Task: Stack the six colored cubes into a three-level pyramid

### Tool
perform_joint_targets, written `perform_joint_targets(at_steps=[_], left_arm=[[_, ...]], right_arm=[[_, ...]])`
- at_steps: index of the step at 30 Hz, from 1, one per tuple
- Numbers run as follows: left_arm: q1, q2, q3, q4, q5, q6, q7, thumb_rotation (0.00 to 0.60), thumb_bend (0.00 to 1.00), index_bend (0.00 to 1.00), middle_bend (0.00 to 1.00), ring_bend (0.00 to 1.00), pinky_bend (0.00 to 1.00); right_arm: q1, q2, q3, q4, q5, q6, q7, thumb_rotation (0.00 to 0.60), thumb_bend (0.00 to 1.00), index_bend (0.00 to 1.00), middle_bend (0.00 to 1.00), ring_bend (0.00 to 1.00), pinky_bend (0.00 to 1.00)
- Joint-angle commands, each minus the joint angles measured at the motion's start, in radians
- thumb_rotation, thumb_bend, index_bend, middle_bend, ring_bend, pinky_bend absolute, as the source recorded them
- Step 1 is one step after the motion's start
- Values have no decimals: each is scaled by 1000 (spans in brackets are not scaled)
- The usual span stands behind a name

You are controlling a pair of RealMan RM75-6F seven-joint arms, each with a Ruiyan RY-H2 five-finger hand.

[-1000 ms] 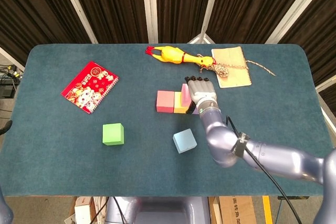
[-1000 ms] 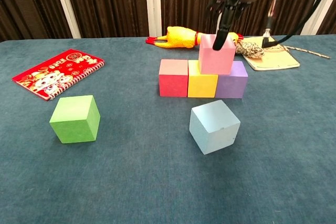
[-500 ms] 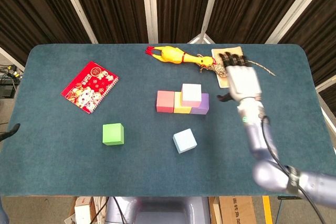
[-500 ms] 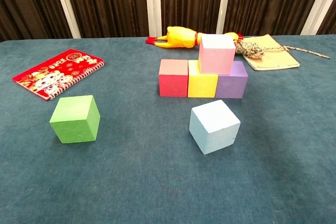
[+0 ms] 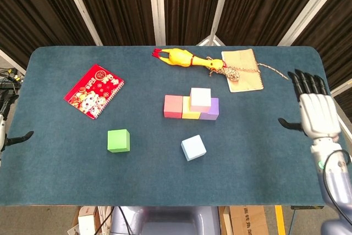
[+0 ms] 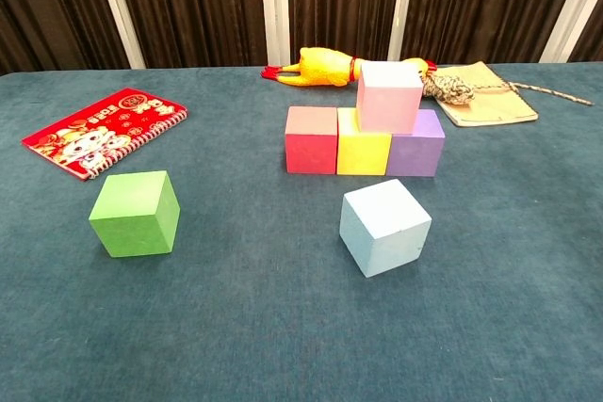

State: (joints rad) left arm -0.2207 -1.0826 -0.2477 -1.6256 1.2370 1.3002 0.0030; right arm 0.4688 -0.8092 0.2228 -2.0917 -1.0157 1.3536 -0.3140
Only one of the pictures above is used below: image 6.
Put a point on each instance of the dark brown curtain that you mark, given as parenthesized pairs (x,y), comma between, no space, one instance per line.
(198,6)

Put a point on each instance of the red spiral notebook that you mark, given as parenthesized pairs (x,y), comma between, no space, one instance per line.
(94,133)

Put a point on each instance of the green foam cube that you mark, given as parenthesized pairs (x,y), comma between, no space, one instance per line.
(132,223)

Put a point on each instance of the beige cloth notebook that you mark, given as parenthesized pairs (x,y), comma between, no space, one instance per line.
(490,107)

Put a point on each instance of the teal felt table cover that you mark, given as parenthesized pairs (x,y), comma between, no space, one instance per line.
(264,326)

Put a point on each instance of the light blue foam cube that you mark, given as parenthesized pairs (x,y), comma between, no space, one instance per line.
(381,237)

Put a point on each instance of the red foam cube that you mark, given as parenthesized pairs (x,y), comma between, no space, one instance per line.
(311,148)

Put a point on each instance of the purple foam cube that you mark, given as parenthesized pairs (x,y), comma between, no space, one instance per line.
(414,155)

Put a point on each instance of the yellow rubber chicken toy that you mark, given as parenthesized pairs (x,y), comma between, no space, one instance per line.
(325,70)

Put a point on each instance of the white metal frame post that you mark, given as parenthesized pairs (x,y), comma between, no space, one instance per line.
(273,6)
(400,11)
(118,11)
(570,11)

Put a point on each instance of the pink foam cube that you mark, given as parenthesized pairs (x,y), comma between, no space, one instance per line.
(388,105)

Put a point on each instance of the yellow foam cube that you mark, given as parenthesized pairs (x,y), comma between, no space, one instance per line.
(363,152)

